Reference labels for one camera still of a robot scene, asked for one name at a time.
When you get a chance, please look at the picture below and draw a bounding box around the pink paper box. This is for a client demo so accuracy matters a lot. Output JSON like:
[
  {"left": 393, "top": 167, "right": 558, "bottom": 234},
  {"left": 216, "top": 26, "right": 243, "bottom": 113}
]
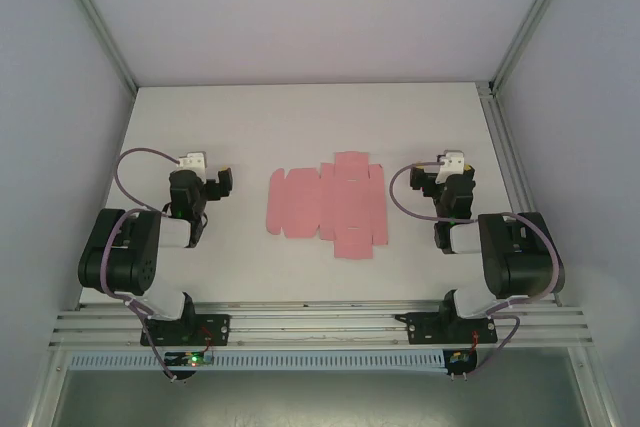
[{"left": 264, "top": 150, "right": 390, "bottom": 261}]

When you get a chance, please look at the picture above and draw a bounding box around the circuit board with green light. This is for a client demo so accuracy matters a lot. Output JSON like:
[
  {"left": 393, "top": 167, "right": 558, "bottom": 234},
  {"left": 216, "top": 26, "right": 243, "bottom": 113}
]
[{"left": 164, "top": 350, "right": 216, "bottom": 369}]

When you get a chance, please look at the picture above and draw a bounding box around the grey metal panel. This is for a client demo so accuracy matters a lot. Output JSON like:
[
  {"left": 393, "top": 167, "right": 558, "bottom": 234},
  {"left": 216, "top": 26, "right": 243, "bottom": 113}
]
[{"left": 49, "top": 369, "right": 597, "bottom": 427}]

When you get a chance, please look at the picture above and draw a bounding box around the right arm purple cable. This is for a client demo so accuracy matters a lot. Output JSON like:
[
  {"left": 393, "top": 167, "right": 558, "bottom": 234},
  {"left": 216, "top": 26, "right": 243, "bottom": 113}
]
[{"left": 388, "top": 160, "right": 567, "bottom": 381}]

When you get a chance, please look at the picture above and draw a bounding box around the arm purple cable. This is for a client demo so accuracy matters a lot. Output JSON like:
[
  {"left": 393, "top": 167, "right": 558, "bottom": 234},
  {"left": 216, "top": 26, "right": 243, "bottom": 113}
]
[
  {"left": 99, "top": 146, "right": 184, "bottom": 383},
  {"left": 388, "top": 160, "right": 567, "bottom": 381}
]

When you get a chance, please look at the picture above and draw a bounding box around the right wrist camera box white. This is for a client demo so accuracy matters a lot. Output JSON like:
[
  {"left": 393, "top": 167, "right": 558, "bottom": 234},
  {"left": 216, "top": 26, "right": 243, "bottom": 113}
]
[{"left": 433, "top": 148, "right": 466, "bottom": 186}]

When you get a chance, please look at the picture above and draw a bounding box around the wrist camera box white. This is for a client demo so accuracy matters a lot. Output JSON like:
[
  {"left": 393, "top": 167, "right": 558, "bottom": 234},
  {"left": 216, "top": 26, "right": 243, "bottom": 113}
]
[
  {"left": 433, "top": 148, "right": 466, "bottom": 186},
  {"left": 178, "top": 150, "right": 208, "bottom": 179}
]

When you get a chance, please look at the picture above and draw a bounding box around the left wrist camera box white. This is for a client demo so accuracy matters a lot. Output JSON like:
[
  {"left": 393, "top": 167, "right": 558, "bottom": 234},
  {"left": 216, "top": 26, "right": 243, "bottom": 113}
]
[{"left": 178, "top": 150, "right": 208, "bottom": 179}]

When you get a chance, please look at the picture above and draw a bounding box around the aluminium side rail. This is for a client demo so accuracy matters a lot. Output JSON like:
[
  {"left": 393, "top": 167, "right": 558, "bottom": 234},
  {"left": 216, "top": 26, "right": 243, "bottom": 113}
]
[{"left": 475, "top": 80, "right": 562, "bottom": 306}]

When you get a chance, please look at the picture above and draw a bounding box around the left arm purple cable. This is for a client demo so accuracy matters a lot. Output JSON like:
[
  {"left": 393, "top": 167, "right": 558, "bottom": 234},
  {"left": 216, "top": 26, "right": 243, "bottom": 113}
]
[{"left": 99, "top": 146, "right": 184, "bottom": 383}]

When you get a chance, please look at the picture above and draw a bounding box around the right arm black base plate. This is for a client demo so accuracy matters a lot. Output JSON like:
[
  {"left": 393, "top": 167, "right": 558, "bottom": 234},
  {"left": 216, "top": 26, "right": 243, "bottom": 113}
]
[{"left": 394, "top": 311, "right": 499, "bottom": 347}]

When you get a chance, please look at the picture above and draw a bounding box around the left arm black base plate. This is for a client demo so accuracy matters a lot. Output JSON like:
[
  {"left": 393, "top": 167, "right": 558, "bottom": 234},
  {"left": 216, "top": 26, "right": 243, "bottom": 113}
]
[{"left": 139, "top": 312, "right": 233, "bottom": 348}]

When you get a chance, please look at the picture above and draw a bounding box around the aluminium mounting rail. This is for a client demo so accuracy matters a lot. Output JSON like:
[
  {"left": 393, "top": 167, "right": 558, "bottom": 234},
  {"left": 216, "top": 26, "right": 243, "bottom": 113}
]
[{"left": 47, "top": 298, "right": 597, "bottom": 351}]

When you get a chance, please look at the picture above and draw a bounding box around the aluminium frame post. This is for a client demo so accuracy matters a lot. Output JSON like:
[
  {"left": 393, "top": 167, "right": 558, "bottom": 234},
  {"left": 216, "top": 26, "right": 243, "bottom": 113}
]
[
  {"left": 486, "top": 0, "right": 577, "bottom": 97},
  {"left": 48, "top": 0, "right": 139, "bottom": 94}
]

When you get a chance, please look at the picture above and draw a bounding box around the grey slotted cable duct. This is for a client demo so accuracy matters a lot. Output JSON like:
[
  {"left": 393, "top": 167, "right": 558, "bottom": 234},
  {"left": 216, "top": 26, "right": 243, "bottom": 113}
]
[{"left": 66, "top": 350, "right": 447, "bottom": 374}]

